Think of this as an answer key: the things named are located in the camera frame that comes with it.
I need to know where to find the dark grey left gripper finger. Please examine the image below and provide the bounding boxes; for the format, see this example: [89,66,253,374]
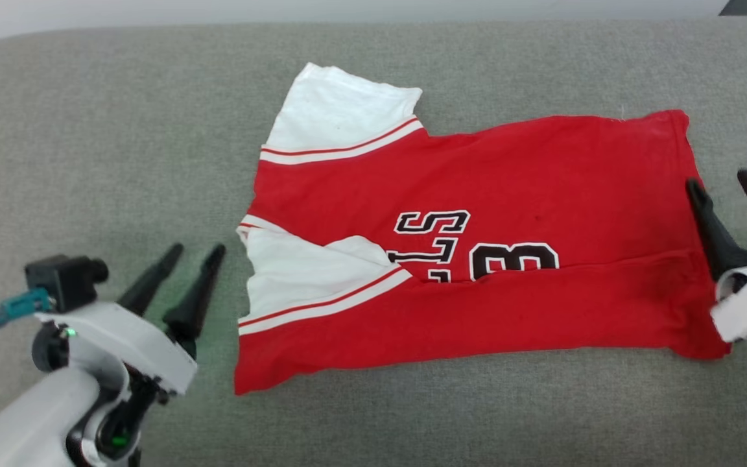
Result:
[117,243,185,318]
[163,243,227,358]

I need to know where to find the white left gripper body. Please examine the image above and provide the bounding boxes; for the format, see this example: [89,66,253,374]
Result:
[36,301,198,396]

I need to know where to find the red and white jersey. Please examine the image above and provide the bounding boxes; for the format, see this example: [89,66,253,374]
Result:
[234,63,732,396]

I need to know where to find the teal cable connector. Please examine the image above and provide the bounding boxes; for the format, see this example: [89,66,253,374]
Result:
[0,289,51,328]

